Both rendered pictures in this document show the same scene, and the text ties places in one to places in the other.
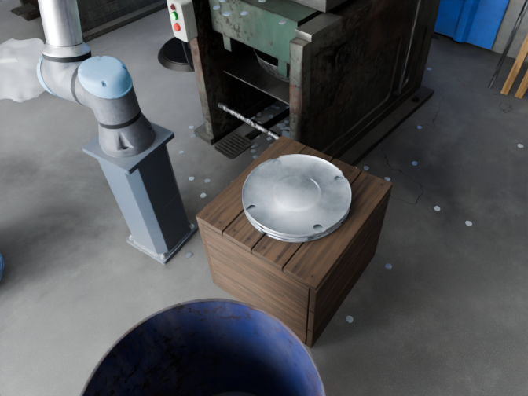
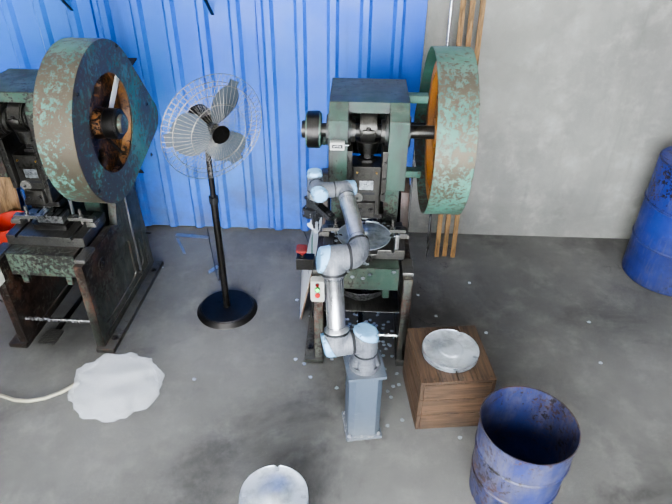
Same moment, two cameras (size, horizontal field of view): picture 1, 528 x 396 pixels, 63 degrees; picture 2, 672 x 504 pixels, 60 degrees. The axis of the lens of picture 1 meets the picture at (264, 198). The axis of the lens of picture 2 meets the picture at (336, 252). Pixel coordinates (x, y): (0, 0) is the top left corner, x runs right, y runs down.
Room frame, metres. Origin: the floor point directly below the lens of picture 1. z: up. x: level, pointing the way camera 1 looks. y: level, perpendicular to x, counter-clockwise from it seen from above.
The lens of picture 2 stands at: (-0.38, 1.88, 2.49)
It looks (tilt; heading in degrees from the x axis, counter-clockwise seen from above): 35 degrees down; 316
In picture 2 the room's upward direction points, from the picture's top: 1 degrees clockwise
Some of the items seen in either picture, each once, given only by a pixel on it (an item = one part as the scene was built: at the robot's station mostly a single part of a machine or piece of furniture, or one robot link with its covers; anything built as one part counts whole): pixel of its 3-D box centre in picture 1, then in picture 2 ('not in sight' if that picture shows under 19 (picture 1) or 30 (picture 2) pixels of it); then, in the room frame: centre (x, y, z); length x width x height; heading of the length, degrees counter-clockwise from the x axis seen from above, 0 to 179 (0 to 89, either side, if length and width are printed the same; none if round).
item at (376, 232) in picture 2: not in sight; (364, 235); (1.40, -0.08, 0.78); 0.29 x 0.29 x 0.01
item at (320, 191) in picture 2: not in sight; (321, 190); (1.42, 0.22, 1.16); 0.11 x 0.11 x 0.08; 58
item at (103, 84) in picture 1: (108, 88); (364, 339); (0.96, 0.38, 0.62); 0.13 x 0.12 x 0.14; 58
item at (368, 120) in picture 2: not in sight; (367, 141); (1.49, -0.17, 1.27); 0.21 x 0.12 x 0.34; 134
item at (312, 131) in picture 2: not in sight; (319, 131); (1.68, -0.01, 1.31); 0.22 x 0.12 x 0.22; 134
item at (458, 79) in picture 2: not in sight; (433, 124); (1.32, -0.48, 1.33); 1.03 x 0.28 x 0.82; 134
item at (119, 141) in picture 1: (122, 126); (364, 357); (0.95, 0.37, 0.50); 0.15 x 0.15 x 0.10
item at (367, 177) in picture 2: not in sight; (366, 185); (1.46, -0.14, 1.04); 0.17 x 0.15 x 0.30; 134
